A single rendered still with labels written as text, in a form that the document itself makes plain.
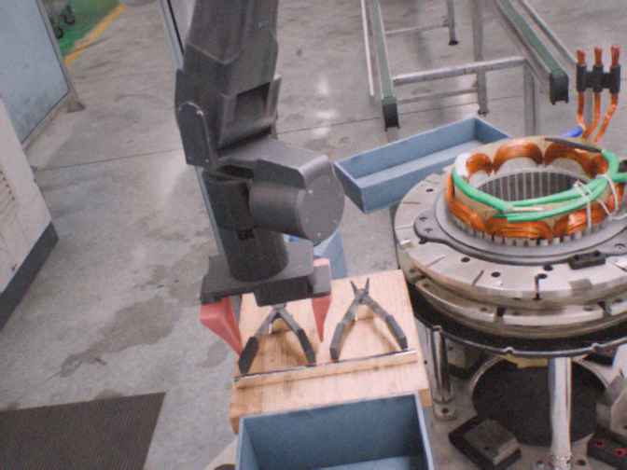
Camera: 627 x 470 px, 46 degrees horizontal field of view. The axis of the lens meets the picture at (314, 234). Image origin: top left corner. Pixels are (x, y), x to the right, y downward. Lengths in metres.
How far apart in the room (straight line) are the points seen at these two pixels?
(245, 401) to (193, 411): 1.65
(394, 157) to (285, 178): 0.59
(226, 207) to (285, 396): 0.20
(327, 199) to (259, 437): 0.25
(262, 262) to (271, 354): 0.14
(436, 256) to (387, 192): 0.27
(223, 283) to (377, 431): 0.20
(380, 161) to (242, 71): 0.60
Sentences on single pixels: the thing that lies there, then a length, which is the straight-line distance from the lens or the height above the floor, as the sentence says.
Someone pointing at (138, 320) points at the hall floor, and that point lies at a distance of 2.85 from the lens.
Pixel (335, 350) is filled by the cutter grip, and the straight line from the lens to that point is 0.71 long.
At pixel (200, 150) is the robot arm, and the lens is 0.62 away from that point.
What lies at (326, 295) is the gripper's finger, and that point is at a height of 1.15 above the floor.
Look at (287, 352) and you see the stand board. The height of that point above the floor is 1.07.
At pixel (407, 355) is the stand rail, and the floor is 1.08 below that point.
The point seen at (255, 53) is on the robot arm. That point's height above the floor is 1.38.
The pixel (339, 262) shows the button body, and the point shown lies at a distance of 1.03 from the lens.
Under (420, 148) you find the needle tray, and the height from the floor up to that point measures 1.04.
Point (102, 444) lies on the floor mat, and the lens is 2.38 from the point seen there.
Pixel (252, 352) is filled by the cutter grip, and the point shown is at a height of 1.09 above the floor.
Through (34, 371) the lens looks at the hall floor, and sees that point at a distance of 2.82.
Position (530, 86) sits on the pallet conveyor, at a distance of 2.61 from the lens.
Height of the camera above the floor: 1.55
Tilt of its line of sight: 30 degrees down
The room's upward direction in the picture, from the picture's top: 12 degrees counter-clockwise
